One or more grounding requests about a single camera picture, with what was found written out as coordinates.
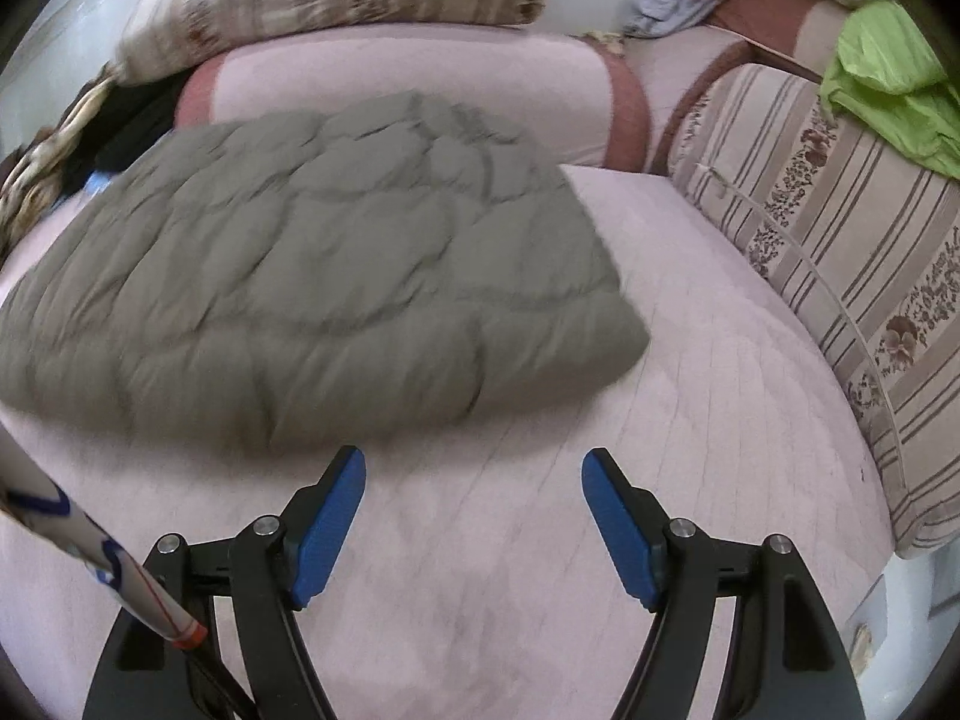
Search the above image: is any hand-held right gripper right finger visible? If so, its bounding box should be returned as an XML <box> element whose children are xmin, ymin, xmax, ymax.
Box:
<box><xmin>581</xmin><ymin>446</ymin><xmax>860</xmax><ymax>720</ymax></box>

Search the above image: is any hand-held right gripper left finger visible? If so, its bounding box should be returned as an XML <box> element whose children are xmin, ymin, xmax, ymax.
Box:
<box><xmin>82</xmin><ymin>445</ymin><xmax>368</xmax><ymax>720</ymax></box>

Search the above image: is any olive quilted puffer jacket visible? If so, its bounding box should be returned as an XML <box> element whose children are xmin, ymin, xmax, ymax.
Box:
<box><xmin>0</xmin><ymin>90</ymin><xmax>652</xmax><ymax>458</ymax></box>

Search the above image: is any pink quilted mattress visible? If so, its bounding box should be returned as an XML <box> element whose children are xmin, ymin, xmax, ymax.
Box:
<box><xmin>0</xmin><ymin>165</ymin><xmax>901</xmax><ymax>720</ymax></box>

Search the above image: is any striped floral sofa backrest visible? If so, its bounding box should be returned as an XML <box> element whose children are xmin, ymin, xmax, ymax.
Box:
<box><xmin>667</xmin><ymin>64</ymin><xmax>960</xmax><ymax>560</ymax></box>

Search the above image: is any black garment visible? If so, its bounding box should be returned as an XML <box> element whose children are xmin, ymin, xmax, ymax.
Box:
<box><xmin>64</xmin><ymin>86</ymin><xmax>181</xmax><ymax>192</ymax></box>

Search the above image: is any pink brown bolster cushion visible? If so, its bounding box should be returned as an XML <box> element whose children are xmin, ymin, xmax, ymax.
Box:
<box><xmin>626</xmin><ymin>0</ymin><xmax>848</xmax><ymax>173</ymax></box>
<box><xmin>174</xmin><ymin>26</ymin><xmax>653</xmax><ymax>172</ymax></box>

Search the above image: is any brown floral cloth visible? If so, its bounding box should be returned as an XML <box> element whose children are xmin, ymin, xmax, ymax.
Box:
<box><xmin>0</xmin><ymin>79</ymin><xmax>113</xmax><ymax>256</ymax></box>

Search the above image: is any grey cloth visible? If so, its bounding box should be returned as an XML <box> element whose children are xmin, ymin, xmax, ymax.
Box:
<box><xmin>622</xmin><ymin>0</ymin><xmax>725</xmax><ymax>38</ymax></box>

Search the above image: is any green cloth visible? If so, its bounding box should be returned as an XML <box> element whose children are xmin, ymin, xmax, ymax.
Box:
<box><xmin>817</xmin><ymin>0</ymin><xmax>960</xmax><ymax>181</ymax></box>

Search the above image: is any white printed cable sleeve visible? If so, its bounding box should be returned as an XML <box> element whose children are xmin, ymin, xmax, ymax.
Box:
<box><xmin>0</xmin><ymin>427</ymin><xmax>207</xmax><ymax>650</ymax></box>

